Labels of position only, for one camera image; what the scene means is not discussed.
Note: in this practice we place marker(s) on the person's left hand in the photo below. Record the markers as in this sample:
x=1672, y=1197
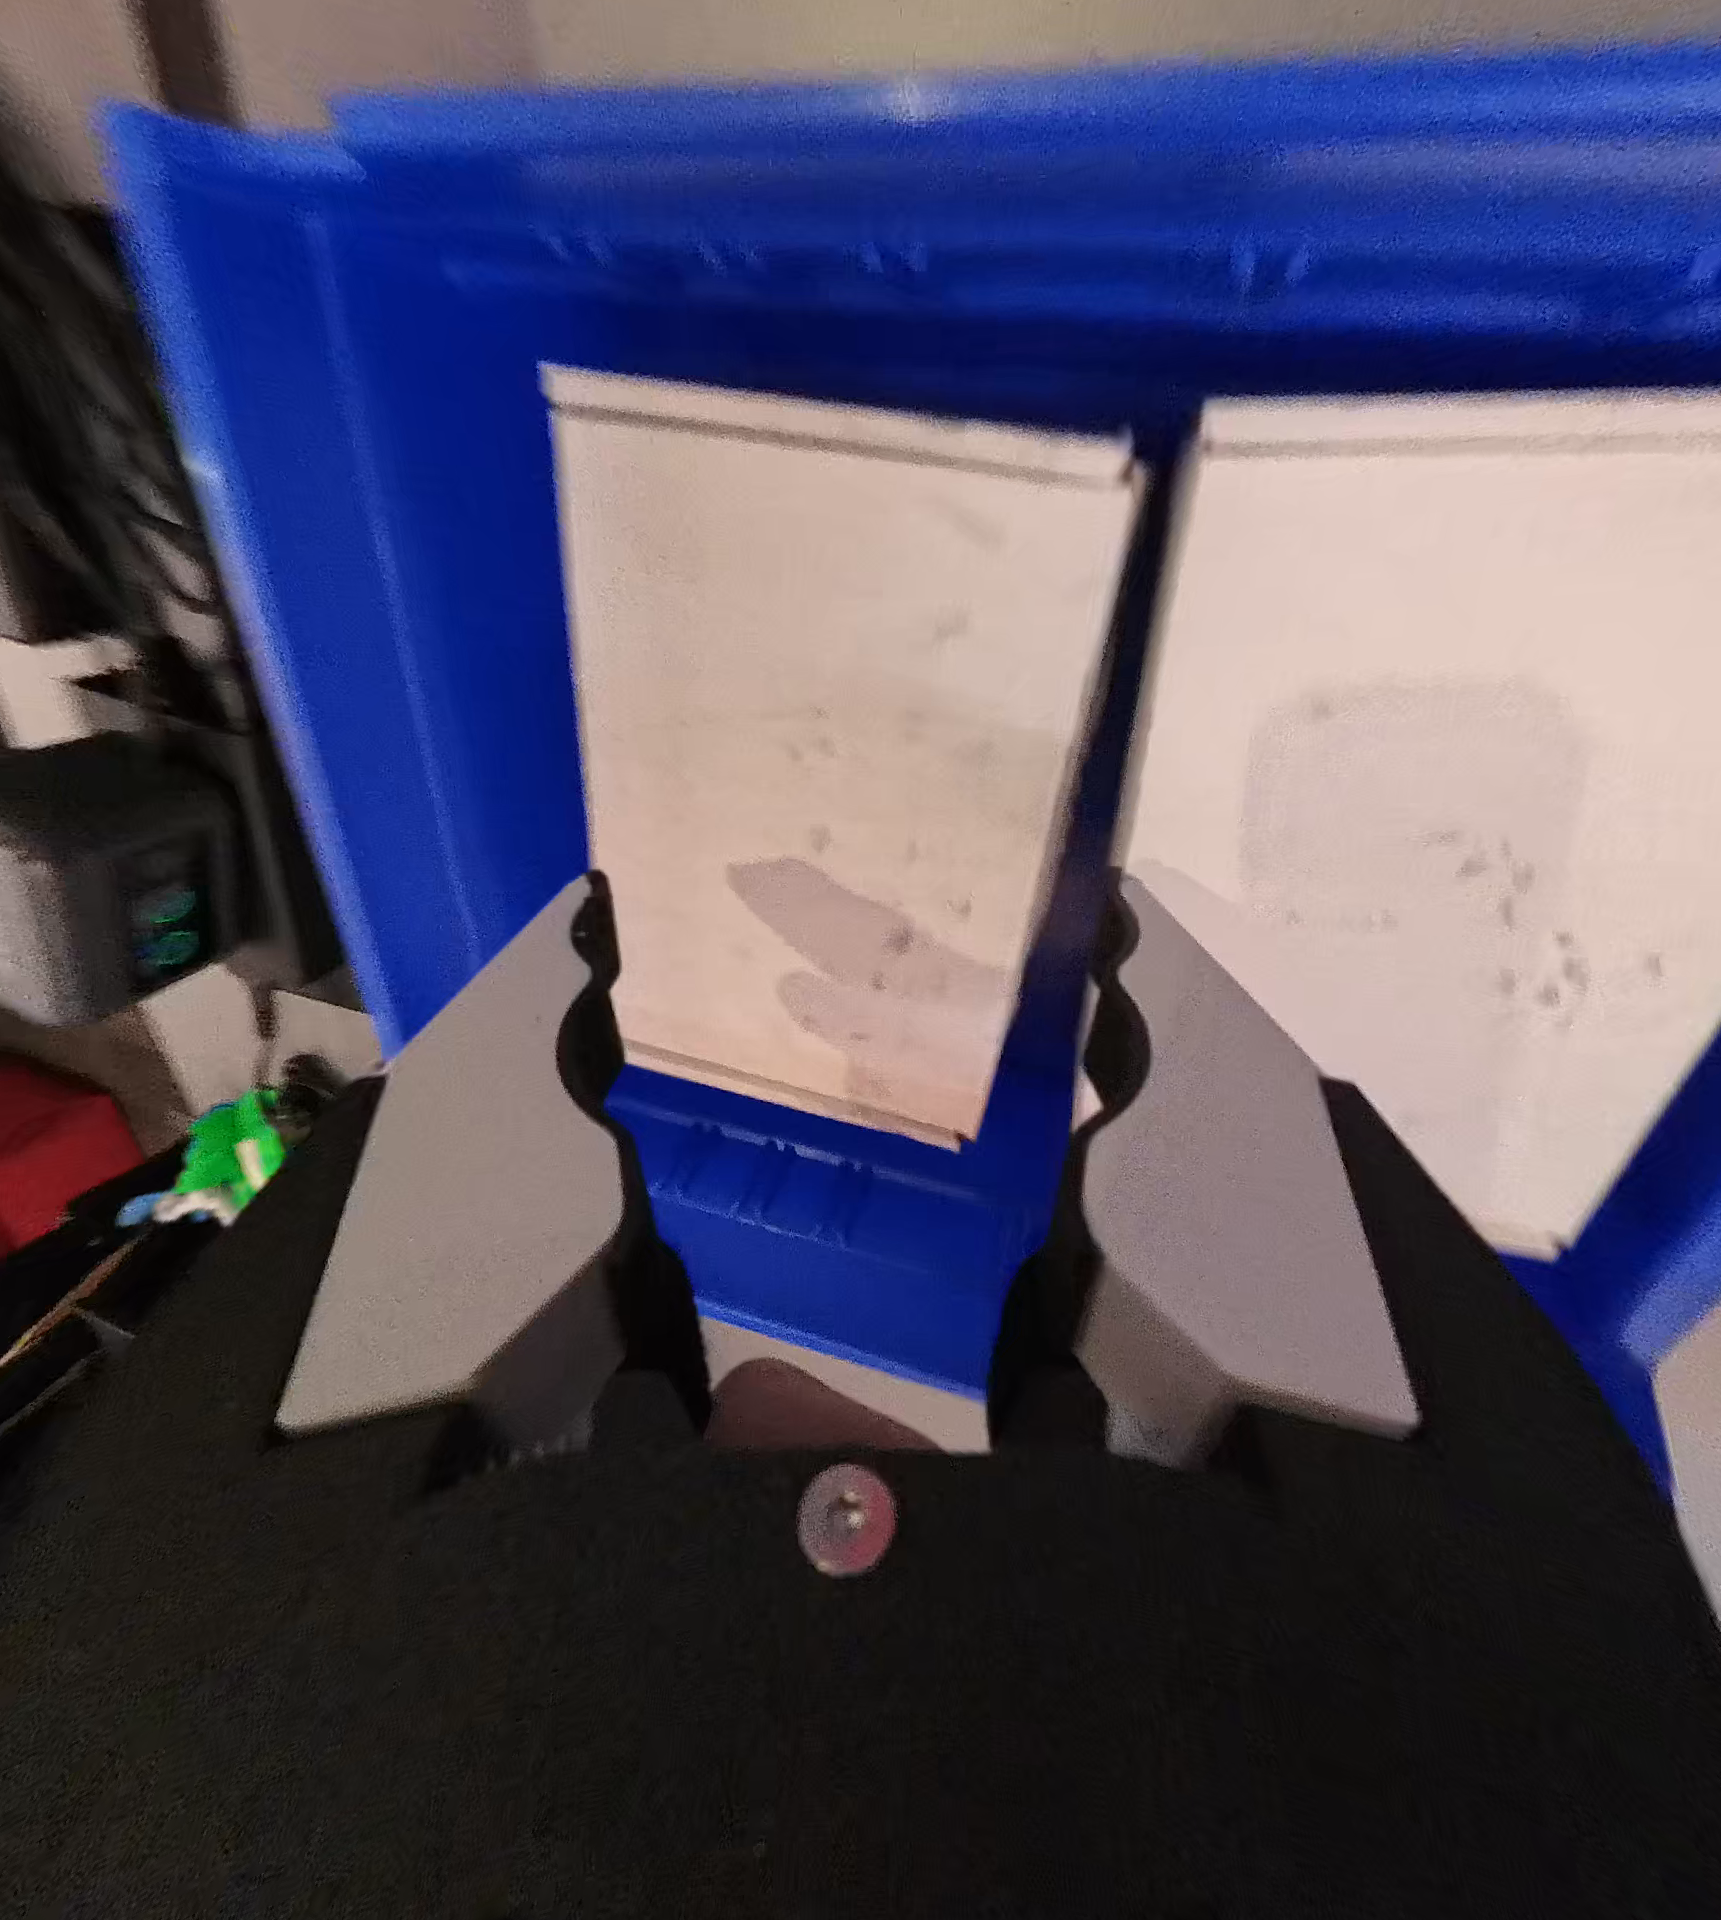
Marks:
x=800, y=1419

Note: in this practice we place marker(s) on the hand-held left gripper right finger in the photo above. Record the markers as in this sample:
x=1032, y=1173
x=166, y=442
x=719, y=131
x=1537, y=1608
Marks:
x=1254, y=1198

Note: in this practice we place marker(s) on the grey power station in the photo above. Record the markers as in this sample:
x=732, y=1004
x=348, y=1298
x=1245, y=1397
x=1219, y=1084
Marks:
x=35, y=885

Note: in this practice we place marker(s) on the red bag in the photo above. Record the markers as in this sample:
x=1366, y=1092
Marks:
x=6, y=1157

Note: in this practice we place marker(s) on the blue plastic bin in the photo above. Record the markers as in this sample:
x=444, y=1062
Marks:
x=394, y=521

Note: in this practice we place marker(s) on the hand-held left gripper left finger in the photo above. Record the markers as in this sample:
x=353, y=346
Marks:
x=459, y=1198

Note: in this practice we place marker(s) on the white cardboard mailer box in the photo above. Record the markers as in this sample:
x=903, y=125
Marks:
x=828, y=671
x=1404, y=628

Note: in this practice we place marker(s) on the small green object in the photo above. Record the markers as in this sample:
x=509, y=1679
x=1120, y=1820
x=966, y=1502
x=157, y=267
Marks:
x=230, y=1146

